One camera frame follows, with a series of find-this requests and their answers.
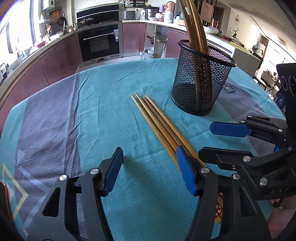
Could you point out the black wall rack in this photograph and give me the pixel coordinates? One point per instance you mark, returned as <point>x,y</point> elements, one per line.
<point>136,2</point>

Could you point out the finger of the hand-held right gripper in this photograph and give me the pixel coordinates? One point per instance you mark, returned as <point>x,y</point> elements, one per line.
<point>226,155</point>
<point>231,129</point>

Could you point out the wall clock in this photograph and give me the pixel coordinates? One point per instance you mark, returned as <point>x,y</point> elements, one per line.
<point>237,19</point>

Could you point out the silver rice cooker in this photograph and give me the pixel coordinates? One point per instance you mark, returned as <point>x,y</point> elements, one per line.
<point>129,14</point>

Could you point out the pink base cabinets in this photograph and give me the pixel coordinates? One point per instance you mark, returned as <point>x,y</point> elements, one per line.
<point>46,69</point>
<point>133,37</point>

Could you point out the cooking oil bottle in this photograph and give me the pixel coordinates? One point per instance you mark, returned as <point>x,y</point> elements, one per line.
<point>146,55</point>

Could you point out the white water heater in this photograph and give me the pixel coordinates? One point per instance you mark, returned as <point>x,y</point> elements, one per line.
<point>48,4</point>

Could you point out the black pot with lid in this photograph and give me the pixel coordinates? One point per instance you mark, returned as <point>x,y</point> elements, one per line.
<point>86,20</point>

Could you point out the kitchen window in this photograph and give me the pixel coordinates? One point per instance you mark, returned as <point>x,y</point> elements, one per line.
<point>20,30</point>

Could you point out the bunch of wooden chopsticks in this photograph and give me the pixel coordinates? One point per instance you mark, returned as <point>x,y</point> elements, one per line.
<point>196,27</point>

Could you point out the black mesh utensil holder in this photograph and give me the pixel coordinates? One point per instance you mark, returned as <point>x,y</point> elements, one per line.
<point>196,92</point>

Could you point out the steel kettle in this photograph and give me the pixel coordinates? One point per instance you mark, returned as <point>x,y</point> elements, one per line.
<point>69,28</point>

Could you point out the white plastic bag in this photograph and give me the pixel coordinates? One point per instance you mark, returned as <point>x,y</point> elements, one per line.
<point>212,29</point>

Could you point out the black range hood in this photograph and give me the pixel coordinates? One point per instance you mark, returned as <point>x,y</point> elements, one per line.
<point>99,14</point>

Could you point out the hanging black frying pan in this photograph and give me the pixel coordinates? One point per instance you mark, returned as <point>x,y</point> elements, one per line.
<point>61,21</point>

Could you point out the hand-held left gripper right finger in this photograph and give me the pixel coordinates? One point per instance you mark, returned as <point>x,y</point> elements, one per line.
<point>185,169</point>

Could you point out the framed wall painting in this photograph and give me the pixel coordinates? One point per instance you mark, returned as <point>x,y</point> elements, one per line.
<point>206,10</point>

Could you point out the steel stock pot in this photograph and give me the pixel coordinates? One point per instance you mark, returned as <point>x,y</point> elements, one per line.
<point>150,13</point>

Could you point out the round ceiling lamp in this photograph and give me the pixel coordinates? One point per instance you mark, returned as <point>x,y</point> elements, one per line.
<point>282,41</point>

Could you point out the black built-in oven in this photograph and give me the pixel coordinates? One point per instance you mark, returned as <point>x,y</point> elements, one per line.
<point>99,44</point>

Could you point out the teal and grey tablecloth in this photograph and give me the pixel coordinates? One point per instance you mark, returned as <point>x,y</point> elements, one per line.
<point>92,115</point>

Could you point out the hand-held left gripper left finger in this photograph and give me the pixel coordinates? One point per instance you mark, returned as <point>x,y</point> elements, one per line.
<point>113,171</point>

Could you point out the person's right hand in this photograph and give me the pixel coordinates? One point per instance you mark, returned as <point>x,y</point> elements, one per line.
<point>276,203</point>

